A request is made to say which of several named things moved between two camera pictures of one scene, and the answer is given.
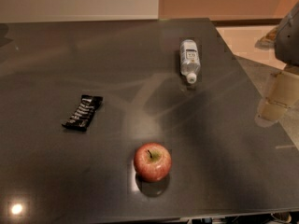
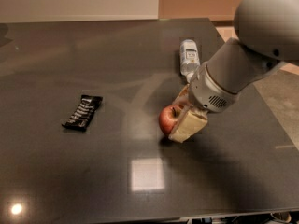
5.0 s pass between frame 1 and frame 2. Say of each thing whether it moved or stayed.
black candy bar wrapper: stayed
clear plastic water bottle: stayed
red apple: moved
